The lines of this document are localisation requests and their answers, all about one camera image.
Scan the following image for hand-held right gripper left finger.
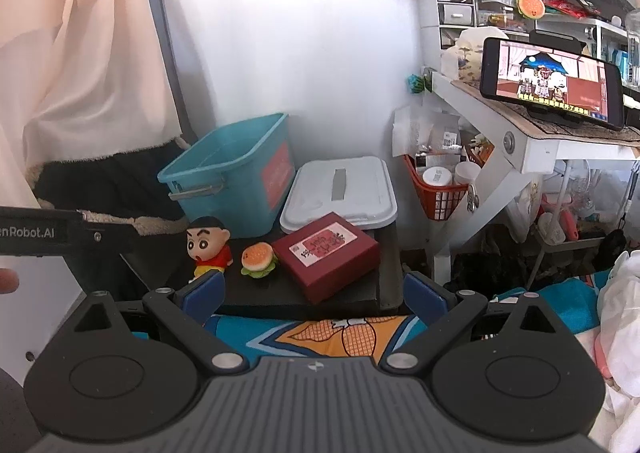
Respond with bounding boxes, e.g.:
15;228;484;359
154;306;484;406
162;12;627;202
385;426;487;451
75;270;246;375

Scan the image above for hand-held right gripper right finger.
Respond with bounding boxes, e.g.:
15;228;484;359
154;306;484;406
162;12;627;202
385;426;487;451
380;272;558;376

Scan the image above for toy hamburger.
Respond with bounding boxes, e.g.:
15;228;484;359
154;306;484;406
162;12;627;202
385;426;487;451
241;242;279;278

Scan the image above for dark red gift box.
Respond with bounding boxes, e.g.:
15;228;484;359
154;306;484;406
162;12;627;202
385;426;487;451
271;212;381;305

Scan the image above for blue plastic storage bin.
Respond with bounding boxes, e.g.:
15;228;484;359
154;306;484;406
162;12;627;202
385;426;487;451
157;112;296;239

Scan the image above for white bin lid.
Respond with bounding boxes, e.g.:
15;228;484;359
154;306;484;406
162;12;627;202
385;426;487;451
280;156;398;235

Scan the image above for black desktop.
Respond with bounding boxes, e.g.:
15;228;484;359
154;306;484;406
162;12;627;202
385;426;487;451
120;220;405;321

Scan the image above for black fleece-lined garment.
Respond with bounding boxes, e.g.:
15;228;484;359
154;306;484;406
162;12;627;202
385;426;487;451
25;136;193;236

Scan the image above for red plastic basket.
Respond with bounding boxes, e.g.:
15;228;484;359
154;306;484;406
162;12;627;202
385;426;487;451
404;153;473;221

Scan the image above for white labelled jar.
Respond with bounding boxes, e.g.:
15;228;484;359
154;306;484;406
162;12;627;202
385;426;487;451
422;167;453;189

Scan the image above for plain white jar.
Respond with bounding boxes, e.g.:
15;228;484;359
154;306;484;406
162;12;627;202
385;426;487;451
454;162;485;186

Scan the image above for clear plastic packets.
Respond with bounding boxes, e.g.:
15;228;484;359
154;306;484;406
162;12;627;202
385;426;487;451
392;106;468;159

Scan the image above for white desk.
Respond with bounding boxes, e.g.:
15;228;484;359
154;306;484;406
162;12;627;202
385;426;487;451
432;70;640;284

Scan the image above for peach curtain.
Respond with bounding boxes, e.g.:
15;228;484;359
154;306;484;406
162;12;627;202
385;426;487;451
0;0;183;209

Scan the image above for white plastic bag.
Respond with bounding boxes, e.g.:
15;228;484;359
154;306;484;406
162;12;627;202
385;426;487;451
595;250;640;453

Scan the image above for patterned desk mat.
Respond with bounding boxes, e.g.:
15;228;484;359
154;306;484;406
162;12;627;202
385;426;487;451
452;78;640;141

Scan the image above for floral tissue pack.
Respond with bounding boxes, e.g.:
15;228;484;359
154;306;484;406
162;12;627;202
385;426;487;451
440;27;496;81

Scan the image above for small tablet screen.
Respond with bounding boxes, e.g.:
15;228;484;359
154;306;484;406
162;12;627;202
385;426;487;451
480;37;625;130

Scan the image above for white drawer organizer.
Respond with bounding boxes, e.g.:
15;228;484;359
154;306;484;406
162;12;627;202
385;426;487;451
420;0;526;74

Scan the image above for watermelon slice plush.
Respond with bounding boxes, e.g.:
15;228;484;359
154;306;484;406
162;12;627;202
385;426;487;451
516;0;546;20

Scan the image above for red snack packet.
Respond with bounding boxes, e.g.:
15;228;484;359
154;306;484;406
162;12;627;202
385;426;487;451
542;0;601;19

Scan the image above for clear plastic bottle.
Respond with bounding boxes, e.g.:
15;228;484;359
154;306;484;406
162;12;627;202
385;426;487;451
625;8;640;86

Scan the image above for white shelf riser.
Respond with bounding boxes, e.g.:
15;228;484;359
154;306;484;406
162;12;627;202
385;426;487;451
525;13;640;84

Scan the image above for grey metal frame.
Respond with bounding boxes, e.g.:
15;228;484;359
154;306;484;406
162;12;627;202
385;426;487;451
149;0;198;144

